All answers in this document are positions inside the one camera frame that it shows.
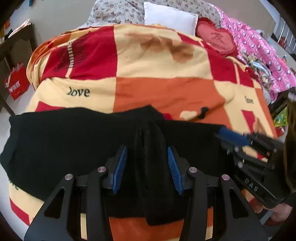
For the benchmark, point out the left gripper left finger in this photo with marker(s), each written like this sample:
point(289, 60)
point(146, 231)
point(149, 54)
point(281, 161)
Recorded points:
point(115, 166)

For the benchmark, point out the person's right hand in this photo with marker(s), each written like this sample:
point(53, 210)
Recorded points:
point(280, 213)

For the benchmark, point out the floral grey quilt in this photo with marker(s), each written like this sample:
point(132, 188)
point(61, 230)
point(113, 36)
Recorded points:
point(119, 12)

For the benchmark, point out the red heart cushion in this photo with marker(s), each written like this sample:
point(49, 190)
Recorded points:
point(219, 39)

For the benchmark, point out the red paper shopping bag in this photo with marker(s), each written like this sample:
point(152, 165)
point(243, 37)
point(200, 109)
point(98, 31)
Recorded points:
point(17, 82)

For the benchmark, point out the red orange cream love blanket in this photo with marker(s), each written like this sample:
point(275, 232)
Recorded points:
point(148, 88)

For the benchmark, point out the white pillow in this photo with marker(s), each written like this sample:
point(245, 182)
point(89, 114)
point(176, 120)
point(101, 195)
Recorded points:
point(170, 17)

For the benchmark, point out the colourful crumpled cloth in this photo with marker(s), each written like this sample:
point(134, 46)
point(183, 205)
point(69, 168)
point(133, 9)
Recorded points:
point(260, 70)

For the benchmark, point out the metal rack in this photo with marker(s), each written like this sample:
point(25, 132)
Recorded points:
point(284, 36)

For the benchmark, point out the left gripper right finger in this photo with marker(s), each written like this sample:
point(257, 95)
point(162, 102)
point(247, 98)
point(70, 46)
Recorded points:
point(178, 167)

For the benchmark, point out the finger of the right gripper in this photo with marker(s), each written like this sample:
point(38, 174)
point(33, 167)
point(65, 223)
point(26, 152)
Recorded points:
point(230, 137)

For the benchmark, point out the pink patterned quilt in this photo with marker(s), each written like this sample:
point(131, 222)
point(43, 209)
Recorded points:
point(272, 72)

